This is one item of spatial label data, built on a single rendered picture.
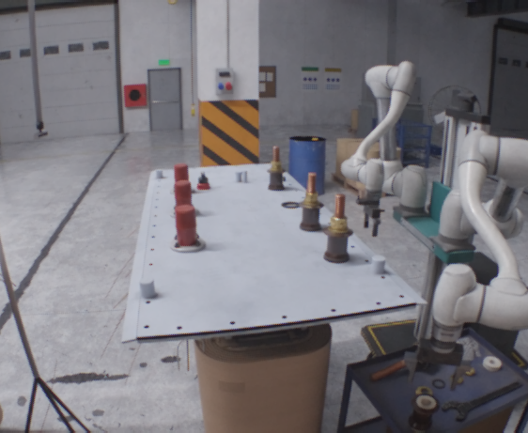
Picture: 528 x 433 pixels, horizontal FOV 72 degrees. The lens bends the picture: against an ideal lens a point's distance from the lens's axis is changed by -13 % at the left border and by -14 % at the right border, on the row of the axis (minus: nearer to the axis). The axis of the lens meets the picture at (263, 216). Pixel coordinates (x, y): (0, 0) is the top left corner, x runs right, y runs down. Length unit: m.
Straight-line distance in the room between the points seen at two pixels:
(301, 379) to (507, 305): 0.71
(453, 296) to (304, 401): 0.68
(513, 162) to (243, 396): 1.17
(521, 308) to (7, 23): 15.79
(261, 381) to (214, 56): 5.64
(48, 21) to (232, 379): 14.71
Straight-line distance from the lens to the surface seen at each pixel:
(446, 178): 2.38
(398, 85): 2.26
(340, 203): 1.25
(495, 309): 1.12
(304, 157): 6.48
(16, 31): 15.81
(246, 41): 6.63
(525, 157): 1.45
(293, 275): 1.21
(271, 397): 1.46
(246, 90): 6.61
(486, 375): 1.76
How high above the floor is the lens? 1.93
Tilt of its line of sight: 20 degrees down
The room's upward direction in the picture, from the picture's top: straight up
